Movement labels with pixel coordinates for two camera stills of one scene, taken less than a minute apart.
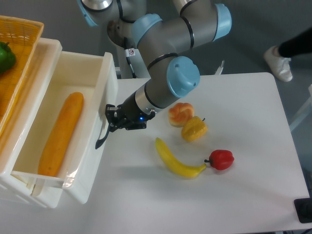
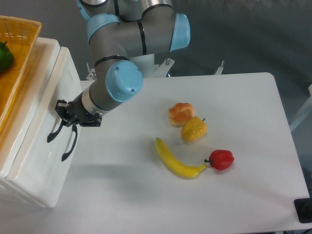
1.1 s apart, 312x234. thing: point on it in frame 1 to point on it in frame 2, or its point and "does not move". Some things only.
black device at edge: [303, 209] does not move
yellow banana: [173, 165] does not move
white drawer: [95, 76] to [37, 175]
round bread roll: [178, 114] does not move
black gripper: [128, 114] to [77, 113]
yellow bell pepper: [195, 129] does not move
